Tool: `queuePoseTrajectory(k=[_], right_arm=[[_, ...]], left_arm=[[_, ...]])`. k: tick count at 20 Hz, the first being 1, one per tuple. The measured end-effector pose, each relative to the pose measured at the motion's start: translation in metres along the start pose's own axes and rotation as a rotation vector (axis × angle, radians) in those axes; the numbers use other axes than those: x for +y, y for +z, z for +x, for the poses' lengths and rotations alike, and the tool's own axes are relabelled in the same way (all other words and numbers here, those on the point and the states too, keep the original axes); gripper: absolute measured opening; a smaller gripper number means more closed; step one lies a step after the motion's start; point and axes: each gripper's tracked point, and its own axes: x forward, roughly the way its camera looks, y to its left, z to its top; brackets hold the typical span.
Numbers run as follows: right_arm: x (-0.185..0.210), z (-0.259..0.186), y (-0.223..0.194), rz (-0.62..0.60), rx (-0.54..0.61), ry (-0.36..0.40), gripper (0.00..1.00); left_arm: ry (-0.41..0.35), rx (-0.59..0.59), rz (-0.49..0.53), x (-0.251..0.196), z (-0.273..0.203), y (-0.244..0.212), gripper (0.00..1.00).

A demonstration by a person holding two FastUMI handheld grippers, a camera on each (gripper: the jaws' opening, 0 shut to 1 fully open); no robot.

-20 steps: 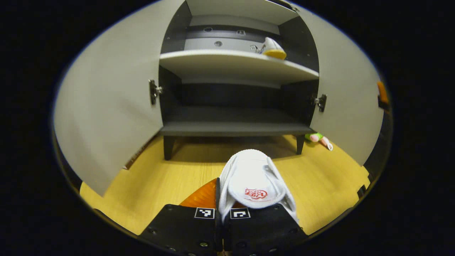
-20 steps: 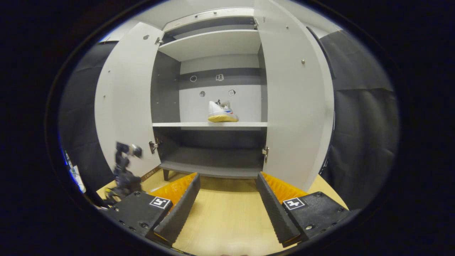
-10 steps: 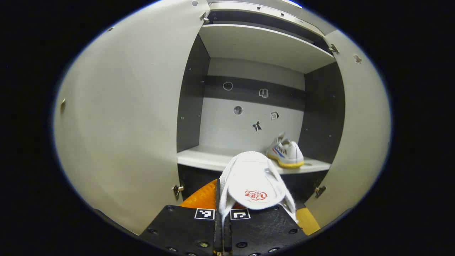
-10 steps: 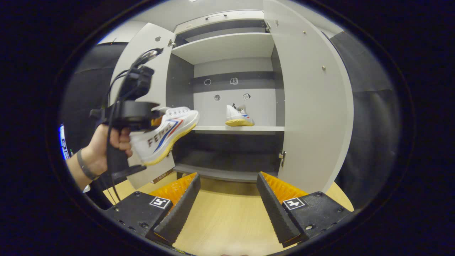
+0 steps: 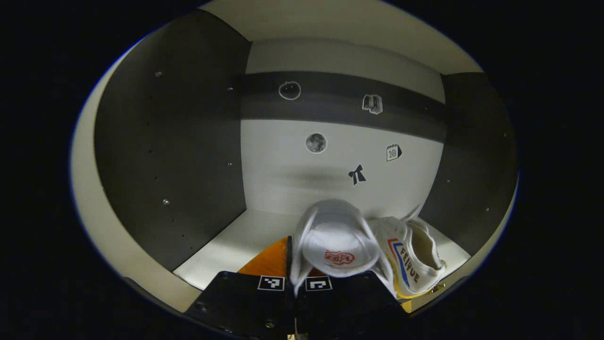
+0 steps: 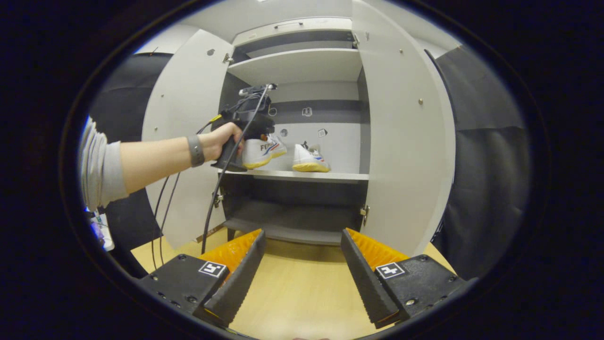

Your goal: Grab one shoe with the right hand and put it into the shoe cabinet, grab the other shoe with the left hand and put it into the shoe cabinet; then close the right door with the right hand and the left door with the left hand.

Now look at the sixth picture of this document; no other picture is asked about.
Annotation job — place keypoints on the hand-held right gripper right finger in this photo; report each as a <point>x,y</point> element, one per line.
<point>365,283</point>

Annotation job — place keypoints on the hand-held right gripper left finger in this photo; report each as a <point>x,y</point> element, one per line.
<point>240,283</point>

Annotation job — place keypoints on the white shoe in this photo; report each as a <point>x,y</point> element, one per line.
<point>264,153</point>
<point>309,158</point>

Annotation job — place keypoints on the grey shoe cabinet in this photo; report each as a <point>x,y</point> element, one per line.
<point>297,66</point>

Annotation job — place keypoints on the dark grey wristband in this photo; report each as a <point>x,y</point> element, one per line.
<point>196,151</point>

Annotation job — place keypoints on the white printed object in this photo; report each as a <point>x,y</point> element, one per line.
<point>104,233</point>

